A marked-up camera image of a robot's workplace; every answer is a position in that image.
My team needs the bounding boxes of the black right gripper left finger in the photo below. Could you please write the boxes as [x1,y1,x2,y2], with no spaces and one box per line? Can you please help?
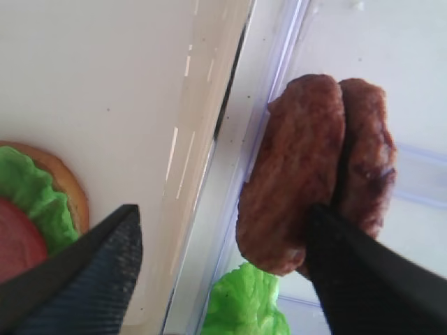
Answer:
[1,204,142,334]

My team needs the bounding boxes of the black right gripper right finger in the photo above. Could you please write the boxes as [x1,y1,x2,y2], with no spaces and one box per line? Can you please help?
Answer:
[305,204,446,334]

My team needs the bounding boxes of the brown meat patty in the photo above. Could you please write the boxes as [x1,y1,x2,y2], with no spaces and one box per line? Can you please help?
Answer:
[235,74,345,276]
[330,78,397,239]

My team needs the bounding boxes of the red tomato slice on tray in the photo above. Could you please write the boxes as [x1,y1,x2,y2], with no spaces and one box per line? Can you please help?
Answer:
[1,198,48,283]

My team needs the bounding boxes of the green lettuce leaf in rack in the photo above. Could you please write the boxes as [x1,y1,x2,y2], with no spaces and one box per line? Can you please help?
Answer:
[201,262,291,335]

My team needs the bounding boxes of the green lettuce on tray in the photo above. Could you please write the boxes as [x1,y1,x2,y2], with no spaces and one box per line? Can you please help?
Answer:
[1,146,80,256]

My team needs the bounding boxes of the bottom bun on tray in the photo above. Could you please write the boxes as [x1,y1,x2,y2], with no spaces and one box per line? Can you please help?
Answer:
[1,140,90,235]

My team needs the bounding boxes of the cream plastic tray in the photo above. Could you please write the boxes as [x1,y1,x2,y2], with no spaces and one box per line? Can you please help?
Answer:
[1,1,251,334]

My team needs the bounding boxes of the clear acrylic right rack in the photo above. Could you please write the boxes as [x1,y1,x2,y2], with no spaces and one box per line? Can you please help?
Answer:
[163,1,446,334]

